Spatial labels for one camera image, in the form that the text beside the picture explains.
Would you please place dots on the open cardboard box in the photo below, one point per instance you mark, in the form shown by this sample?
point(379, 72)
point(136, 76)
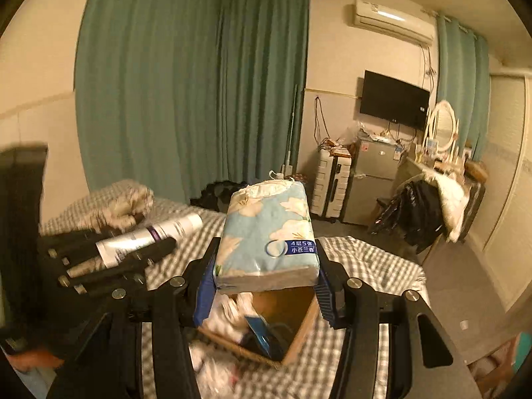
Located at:
point(270, 323)

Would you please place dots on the floral patterned pillow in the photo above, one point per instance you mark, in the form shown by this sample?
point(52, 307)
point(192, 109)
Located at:
point(122, 214)

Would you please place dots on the grey checked bed duvet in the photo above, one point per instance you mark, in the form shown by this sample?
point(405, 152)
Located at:
point(312, 372)

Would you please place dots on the wooden stool green seat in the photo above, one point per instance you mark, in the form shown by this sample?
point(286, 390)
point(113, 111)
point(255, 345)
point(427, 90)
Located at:
point(505, 367)

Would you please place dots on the silver blister pill pack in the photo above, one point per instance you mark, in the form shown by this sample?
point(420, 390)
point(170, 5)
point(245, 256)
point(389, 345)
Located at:
point(259, 339)

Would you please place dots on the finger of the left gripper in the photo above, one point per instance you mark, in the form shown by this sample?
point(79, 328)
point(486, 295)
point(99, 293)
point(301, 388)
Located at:
point(62, 244)
point(134, 262)

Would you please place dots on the blue floral tissue pack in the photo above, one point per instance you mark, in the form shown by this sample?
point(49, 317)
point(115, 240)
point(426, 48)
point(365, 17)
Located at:
point(268, 241)

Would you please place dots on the dark suitcase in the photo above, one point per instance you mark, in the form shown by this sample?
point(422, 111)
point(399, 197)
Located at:
point(476, 194)

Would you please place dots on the large green curtain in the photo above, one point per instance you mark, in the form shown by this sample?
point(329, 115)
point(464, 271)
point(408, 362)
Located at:
point(178, 94)

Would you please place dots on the white hard suitcase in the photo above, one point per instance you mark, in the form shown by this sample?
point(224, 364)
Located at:
point(331, 182)

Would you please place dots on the person's hand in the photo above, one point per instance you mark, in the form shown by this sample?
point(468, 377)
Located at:
point(33, 358)

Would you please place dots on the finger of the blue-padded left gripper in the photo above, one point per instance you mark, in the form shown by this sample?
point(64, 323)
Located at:
point(107, 359)

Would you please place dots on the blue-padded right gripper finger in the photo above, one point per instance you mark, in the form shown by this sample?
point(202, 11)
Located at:
point(423, 361)

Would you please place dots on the white air conditioner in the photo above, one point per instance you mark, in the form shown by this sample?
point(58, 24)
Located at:
point(382, 19)

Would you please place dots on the oval vanity mirror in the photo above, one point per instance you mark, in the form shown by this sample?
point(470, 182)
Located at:
point(441, 129)

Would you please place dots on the white tube with purple band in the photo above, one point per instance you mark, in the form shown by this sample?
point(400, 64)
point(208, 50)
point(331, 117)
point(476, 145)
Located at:
point(113, 251)

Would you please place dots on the small green curtain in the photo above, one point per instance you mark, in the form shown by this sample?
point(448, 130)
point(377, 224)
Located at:
point(464, 81)

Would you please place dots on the white louvered wardrobe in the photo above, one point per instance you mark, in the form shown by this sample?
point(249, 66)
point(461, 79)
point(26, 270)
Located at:
point(500, 234)

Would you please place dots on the grey mini fridge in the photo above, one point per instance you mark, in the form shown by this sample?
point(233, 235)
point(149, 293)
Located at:
point(374, 168)

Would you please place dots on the black wall television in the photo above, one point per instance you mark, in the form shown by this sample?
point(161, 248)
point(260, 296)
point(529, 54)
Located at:
point(394, 100)

